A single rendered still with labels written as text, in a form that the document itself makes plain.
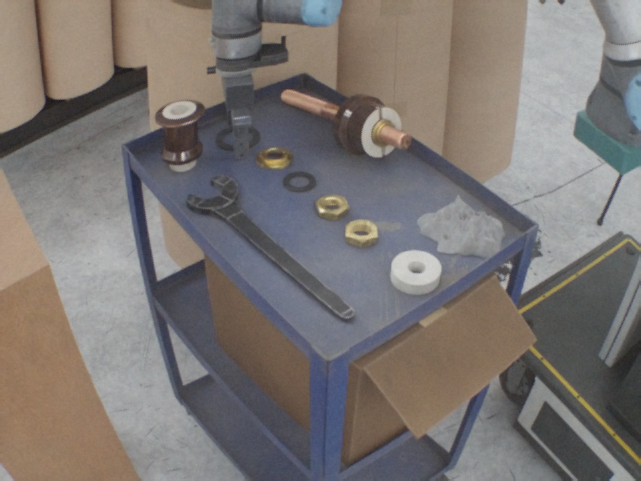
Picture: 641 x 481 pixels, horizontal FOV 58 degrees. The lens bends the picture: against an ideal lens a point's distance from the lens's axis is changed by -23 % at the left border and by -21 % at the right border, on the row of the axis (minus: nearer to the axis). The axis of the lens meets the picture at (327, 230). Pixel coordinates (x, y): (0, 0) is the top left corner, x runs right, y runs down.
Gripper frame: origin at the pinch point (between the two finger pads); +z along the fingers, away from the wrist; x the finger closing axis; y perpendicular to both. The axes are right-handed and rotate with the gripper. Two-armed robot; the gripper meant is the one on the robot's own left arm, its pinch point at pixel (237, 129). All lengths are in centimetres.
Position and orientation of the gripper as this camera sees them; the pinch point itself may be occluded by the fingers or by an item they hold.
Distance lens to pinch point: 129.7
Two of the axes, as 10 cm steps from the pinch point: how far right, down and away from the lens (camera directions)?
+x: 2.2, 6.3, -7.5
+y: -9.8, 1.2, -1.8
